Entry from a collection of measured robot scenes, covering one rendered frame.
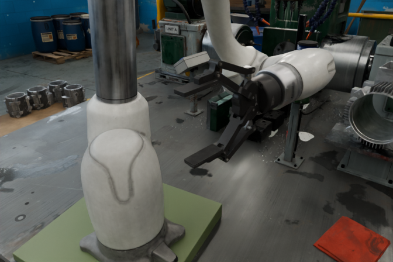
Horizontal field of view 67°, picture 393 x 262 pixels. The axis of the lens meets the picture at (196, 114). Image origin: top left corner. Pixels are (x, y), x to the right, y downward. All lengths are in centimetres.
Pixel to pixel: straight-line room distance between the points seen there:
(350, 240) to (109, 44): 73
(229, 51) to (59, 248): 61
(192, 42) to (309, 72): 112
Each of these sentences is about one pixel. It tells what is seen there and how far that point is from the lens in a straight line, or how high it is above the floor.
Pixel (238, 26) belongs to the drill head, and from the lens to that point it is 165.
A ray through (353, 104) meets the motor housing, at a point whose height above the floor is 104.
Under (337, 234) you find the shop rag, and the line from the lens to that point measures 88.
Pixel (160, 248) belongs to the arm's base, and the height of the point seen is 87.
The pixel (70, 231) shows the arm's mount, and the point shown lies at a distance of 85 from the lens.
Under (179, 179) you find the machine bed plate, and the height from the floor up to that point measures 80.
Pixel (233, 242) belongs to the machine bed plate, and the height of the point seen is 80.
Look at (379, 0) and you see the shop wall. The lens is 669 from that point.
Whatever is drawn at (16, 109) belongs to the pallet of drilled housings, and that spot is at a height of 23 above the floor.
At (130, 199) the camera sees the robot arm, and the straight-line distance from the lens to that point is 60.
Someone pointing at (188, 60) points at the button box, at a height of 107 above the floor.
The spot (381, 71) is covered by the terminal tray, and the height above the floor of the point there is 114.
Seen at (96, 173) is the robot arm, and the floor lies 106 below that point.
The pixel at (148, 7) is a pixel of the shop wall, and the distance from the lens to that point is 846.
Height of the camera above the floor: 139
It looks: 25 degrees down
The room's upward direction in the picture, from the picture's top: straight up
